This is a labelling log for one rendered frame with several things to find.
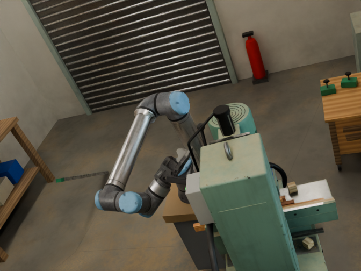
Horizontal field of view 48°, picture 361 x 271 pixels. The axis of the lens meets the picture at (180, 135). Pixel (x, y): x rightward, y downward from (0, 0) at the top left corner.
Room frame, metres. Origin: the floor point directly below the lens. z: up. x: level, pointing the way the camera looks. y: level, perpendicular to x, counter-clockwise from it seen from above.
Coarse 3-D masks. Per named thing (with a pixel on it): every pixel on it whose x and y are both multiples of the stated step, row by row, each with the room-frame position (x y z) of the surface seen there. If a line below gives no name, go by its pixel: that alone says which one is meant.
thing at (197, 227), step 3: (321, 198) 1.27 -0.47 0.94; (306, 201) 1.29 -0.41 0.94; (309, 201) 1.29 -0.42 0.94; (312, 201) 1.28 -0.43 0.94; (291, 204) 1.31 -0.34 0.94; (294, 204) 1.30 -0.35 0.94; (297, 204) 1.30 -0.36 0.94; (282, 207) 1.32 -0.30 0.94; (195, 225) 1.43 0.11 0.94; (198, 225) 1.43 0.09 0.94; (201, 225) 1.42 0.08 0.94; (204, 225) 1.42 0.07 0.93; (195, 228) 1.43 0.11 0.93; (198, 228) 1.43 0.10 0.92; (201, 228) 1.42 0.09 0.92; (204, 228) 1.42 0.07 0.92; (198, 231) 1.43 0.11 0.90
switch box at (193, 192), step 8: (192, 176) 1.11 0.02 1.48; (192, 184) 1.07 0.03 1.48; (192, 192) 1.03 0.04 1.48; (200, 192) 1.02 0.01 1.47; (192, 200) 1.04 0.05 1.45; (200, 200) 1.03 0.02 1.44; (192, 208) 1.04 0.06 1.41; (200, 208) 1.03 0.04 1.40; (200, 216) 1.03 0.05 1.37; (208, 216) 1.03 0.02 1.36; (200, 224) 1.04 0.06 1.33
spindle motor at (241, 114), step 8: (232, 104) 1.40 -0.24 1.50; (240, 104) 1.38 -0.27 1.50; (232, 112) 1.35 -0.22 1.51; (240, 112) 1.32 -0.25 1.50; (248, 112) 1.30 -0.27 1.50; (216, 120) 1.34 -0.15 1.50; (240, 120) 1.27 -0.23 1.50; (248, 120) 1.28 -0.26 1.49; (216, 128) 1.30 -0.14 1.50; (240, 128) 1.26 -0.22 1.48; (248, 128) 1.27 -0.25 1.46; (216, 136) 1.30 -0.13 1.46
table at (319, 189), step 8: (280, 184) 1.53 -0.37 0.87; (304, 184) 1.43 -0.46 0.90; (312, 184) 1.41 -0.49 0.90; (320, 184) 1.39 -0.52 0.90; (280, 192) 1.45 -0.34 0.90; (288, 192) 1.42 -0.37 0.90; (296, 192) 1.40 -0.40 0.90; (304, 192) 1.38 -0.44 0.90; (312, 192) 1.36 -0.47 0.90; (320, 192) 1.34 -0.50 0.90; (328, 192) 1.32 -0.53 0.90; (288, 200) 1.38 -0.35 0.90; (296, 200) 1.36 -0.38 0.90; (304, 200) 1.34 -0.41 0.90; (312, 216) 1.24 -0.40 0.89; (320, 216) 1.23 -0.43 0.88; (328, 216) 1.22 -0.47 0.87; (336, 216) 1.21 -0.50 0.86; (288, 224) 1.27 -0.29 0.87; (296, 224) 1.26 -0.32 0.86; (304, 224) 1.25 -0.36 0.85
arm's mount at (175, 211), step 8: (176, 192) 2.10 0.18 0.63; (168, 200) 2.06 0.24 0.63; (176, 200) 2.03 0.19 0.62; (168, 208) 1.99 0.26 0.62; (176, 208) 1.97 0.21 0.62; (184, 208) 1.94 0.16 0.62; (168, 216) 1.94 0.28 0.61; (176, 216) 1.91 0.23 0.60; (184, 216) 1.89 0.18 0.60; (192, 216) 1.87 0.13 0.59
